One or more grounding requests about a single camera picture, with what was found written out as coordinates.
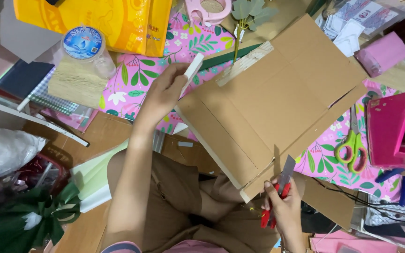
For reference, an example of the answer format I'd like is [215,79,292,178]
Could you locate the person's right hand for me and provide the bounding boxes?
[262,177,307,240]

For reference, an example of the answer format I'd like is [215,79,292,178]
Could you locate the person's left hand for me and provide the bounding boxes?
[142,63,192,124]

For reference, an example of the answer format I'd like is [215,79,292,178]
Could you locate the white foam strip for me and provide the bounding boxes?
[181,52,205,97]

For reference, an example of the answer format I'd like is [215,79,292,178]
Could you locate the brown cardboard sheet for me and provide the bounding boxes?
[174,14,369,204]

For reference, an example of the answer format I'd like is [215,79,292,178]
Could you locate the red box cutter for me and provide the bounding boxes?
[260,155,296,230]

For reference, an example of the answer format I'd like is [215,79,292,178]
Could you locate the pink floral wrapping paper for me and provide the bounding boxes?
[99,12,405,204]

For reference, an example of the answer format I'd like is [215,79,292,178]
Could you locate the dark green paper strip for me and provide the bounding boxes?
[199,44,263,71]

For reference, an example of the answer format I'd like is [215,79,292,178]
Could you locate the pink tape dispenser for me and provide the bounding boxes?
[184,0,233,27]

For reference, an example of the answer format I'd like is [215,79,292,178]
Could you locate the yellow shopping bag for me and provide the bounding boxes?
[13,0,173,58]

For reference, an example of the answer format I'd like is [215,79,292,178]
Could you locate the artificial green leaf stem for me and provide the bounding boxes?
[230,0,280,64]

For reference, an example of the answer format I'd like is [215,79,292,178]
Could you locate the beige woven sheet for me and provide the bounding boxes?
[47,58,109,110]

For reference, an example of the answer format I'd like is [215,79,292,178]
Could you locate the checked paper sheet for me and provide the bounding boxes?
[17,67,81,116]

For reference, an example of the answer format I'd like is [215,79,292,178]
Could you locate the light green paper sheets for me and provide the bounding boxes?
[70,139,130,214]

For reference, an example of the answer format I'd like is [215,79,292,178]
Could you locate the person's legs in brown trousers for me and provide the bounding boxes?
[107,149,282,253]

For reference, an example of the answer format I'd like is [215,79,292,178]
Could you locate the white shelf board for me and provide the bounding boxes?
[0,95,90,148]

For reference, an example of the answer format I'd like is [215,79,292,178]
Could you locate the dark blue notebook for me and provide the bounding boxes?
[0,59,56,102]

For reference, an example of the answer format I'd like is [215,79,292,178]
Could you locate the grey paper sheet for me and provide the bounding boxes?
[0,0,63,64]

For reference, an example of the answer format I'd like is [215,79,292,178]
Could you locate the basket of red ribbons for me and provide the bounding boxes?
[14,153,71,198]

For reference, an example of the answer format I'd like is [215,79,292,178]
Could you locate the green and pink scissors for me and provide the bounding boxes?
[334,105,368,175]

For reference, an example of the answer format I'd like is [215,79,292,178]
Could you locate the white plastic bag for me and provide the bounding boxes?
[0,123,47,182]

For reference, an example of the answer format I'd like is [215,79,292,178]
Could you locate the clear box of cards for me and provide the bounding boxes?
[314,0,405,58]

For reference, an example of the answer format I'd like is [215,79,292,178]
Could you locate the small brown cardboard piece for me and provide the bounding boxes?
[293,172,356,231]

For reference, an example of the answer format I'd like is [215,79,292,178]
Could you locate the pink tissue pack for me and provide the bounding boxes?
[354,31,405,78]

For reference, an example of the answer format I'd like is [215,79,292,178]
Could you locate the dark green paper bow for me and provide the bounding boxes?
[0,181,82,253]

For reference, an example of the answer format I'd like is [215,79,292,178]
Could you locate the pink plastic tape holder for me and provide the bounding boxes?
[366,91,405,170]

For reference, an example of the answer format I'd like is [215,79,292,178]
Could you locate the pink paper sheet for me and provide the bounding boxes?
[309,230,401,253]

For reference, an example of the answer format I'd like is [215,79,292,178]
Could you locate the clear acrylic box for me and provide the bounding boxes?
[349,191,405,253]

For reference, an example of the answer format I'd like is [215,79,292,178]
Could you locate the black cable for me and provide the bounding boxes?
[311,177,405,227]

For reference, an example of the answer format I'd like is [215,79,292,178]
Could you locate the blue handled pliers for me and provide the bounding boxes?
[375,167,405,207]

